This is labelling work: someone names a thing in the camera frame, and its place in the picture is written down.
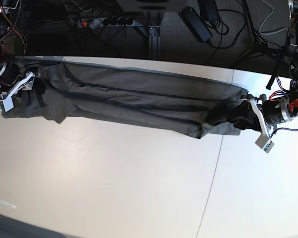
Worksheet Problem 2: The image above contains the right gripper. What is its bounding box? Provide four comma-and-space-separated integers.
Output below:
0, 61, 46, 107

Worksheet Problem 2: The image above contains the black tripod stand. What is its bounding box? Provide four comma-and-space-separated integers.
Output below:
232, 0, 291, 70

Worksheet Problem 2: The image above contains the grey power strip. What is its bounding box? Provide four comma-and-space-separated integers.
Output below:
77, 17, 136, 30

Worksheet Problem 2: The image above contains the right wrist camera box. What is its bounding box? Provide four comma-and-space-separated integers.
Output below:
0, 97, 14, 112

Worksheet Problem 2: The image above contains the black power adapter brick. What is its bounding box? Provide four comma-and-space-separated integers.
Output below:
179, 6, 213, 43

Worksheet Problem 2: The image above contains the white cable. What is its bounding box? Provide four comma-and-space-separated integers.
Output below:
258, 0, 289, 35

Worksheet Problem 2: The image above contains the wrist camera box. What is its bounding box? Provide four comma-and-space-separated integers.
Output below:
0, 97, 14, 112
255, 134, 275, 153

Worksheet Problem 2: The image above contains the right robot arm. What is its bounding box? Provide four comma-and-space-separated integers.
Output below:
0, 0, 46, 112

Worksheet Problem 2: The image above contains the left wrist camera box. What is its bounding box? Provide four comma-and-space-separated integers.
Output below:
255, 134, 275, 153

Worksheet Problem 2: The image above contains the grey T-shirt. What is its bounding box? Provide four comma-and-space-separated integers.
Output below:
2, 62, 247, 139

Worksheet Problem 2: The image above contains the aluminium frame post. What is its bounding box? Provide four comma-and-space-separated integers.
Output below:
136, 14, 164, 60

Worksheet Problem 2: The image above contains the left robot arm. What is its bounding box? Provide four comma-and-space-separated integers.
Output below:
227, 0, 298, 138

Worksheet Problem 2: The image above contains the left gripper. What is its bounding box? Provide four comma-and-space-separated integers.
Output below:
226, 93, 298, 135

